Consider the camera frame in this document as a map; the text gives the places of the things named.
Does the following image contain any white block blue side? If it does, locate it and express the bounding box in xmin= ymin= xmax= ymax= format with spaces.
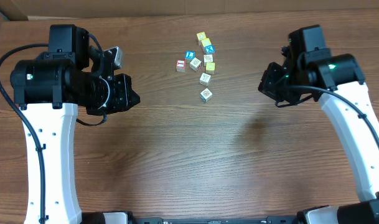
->
xmin=200 ymin=88 xmax=213 ymax=103

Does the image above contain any red I block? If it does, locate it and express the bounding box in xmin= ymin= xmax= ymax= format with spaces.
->
xmin=175 ymin=60 xmax=186 ymax=72

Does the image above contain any blue X block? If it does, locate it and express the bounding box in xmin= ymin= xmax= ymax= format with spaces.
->
xmin=204 ymin=45 xmax=215 ymax=54

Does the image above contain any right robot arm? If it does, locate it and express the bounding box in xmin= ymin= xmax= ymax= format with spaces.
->
xmin=258 ymin=25 xmax=379 ymax=224

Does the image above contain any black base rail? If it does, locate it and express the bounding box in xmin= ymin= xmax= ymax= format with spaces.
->
xmin=82 ymin=210 xmax=308 ymax=224

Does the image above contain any yellow block far top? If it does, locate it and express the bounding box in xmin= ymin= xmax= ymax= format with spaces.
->
xmin=196 ymin=32 xmax=207 ymax=45

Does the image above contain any white block red side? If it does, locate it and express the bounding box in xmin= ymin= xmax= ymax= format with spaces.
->
xmin=190 ymin=57 xmax=202 ymax=72

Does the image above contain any yellow block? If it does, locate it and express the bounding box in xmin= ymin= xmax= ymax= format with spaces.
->
xmin=200 ymin=38 xmax=212 ymax=50
xmin=196 ymin=32 xmax=207 ymax=45
xmin=205 ymin=62 xmax=215 ymax=75

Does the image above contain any blue L block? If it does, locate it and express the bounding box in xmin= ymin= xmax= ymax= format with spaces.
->
xmin=184 ymin=50 xmax=195 ymax=62

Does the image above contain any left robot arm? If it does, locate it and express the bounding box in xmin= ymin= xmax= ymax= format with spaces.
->
xmin=10 ymin=24 xmax=140 ymax=223

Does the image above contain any yellow block lower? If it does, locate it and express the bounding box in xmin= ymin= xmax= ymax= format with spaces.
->
xmin=205 ymin=62 xmax=215 ymax=75

